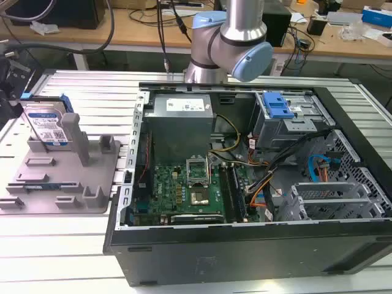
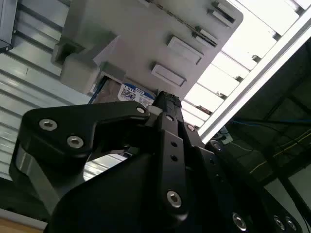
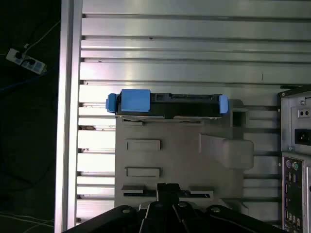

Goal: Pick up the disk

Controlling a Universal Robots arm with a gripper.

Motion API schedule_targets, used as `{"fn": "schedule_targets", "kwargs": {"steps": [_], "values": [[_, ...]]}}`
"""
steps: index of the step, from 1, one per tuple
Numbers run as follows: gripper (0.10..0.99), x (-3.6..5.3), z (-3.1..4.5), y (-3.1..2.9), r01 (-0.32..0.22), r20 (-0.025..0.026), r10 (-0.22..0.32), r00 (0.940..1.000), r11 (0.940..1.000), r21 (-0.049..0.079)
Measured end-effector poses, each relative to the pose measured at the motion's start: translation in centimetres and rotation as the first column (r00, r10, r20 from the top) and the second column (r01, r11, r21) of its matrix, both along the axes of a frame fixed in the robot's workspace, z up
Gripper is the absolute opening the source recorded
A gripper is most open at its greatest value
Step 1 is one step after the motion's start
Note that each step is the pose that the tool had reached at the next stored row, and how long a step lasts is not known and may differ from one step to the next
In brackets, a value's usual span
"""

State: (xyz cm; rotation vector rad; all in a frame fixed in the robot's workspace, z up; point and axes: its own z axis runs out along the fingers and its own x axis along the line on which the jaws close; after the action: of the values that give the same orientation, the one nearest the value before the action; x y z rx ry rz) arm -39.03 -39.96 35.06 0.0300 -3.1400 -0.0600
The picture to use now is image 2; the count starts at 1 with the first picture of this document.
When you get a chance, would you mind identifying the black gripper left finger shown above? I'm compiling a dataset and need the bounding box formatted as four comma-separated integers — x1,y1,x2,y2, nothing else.
9,91,190,222

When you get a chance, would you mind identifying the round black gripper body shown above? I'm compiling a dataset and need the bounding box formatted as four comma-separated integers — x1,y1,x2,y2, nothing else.
44,154,234,233

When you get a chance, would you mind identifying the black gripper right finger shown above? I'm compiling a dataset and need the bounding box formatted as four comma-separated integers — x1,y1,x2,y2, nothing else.
170,94,305,233

